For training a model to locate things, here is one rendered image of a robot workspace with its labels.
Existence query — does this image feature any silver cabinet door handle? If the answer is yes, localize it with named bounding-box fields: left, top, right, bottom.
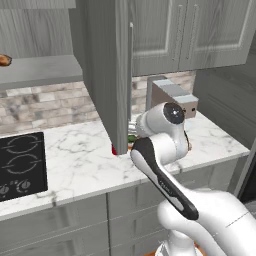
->
left=185, top=4, right=199, bottom=61
left=171, top=4, right=184, bottom=62

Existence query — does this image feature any grey wall cabinet door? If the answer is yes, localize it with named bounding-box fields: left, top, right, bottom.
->
left=131, top=0, right=188, bottom=77
left=179, top=0, right=256, bottom=72

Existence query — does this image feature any silver open door handle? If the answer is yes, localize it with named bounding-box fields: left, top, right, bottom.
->
left=128, top=21, right=135, bottom=122

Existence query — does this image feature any open grey cabinet door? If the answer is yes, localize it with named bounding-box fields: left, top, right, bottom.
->
left=68, top=0, right=130, bottom=156

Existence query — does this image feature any grey and brown box appliance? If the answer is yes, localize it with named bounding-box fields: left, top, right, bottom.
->
left=145, top=75, right=200, bottom=120

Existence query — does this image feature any grey range hood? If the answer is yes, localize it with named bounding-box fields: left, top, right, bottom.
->
left=0, top=54, right=84, bottom=91

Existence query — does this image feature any grey tall cabinet unit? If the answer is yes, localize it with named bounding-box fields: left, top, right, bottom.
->
left=192, top=31, right=256, bottom=201

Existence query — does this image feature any grey wide drawer front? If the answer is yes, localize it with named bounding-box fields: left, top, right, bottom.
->
left=0, top=221, right=110, bottom=256
left=0, top=193, right=109, bottom=250

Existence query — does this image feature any black appliance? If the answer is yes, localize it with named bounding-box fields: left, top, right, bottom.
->
left=239, top=156, right=256, bottom=204

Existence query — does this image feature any grey cabinet above hood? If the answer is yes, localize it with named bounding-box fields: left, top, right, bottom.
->
left=0, top=0, right=77, bottom=10

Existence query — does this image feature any black hob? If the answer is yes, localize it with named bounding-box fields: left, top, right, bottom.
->
left=0, top=131, right=49, bottom=203

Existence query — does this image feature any grey narrow drawer front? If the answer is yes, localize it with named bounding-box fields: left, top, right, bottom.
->
left=106, top=165, right=214, bottom=220
left=110, top=229, right=169, bottom=256
left=108, top=206, right=165, bottom=248

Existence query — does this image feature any brown round food item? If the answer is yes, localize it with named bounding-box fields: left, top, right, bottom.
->
left=0, top=54, right=13, bottom=67

